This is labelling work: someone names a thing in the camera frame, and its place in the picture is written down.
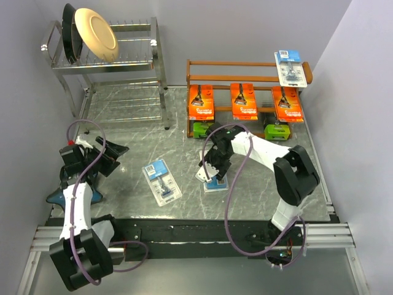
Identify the orange Fusion5 razor box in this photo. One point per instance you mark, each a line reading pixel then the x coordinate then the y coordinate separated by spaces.
pixel 287 104

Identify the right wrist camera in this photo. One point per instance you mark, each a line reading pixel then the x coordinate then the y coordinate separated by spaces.
pixel 206 172

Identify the wooden two-tier shelf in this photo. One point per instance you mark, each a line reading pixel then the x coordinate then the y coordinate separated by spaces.
pixel 235 78

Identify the blue star-shaped dish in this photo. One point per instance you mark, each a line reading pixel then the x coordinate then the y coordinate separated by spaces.
pixel 57 197

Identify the steel dish rack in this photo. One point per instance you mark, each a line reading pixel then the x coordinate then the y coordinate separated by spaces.
pixel 52 49

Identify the cream plate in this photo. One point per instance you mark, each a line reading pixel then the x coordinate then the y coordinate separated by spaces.
pixel 97 34

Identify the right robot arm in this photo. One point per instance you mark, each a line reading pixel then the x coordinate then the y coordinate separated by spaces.
pixel 295 174

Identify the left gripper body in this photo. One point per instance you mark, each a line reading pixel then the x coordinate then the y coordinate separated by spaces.
pixel 91 157

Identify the black plate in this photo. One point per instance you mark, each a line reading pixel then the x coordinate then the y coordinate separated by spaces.
pixel 72 41

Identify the orange razor box back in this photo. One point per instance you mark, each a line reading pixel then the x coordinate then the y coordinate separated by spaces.
pixel 243 101

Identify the green black razor box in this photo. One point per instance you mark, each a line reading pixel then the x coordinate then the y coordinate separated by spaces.
pixel 275 129
pixel 200 129

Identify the blue razor blister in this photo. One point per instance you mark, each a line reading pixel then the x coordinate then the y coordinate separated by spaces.
pixel 290 69
pixel 161 182
pixel 215 185

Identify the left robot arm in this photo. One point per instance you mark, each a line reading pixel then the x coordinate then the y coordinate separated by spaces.
pixel 81 254

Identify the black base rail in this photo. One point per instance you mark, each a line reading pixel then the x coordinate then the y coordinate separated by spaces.
pixel 186 238

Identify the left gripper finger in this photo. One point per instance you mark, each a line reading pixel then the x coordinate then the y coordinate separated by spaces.
pixel 114 151
pixel 105 165

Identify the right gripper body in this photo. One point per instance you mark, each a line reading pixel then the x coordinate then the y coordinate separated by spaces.
pixel 217 157

